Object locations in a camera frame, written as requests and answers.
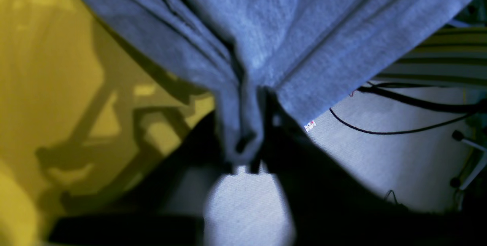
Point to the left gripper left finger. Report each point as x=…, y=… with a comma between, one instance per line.
x=165, y=209

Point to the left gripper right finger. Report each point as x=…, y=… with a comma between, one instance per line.
x=330, y=208

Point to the grey t-shirt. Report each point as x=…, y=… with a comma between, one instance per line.
x=311, y=52

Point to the white red labelled box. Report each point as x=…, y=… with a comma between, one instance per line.
x=309, y=126

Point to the yellow table cloth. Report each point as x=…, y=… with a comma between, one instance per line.
x=83, y=117

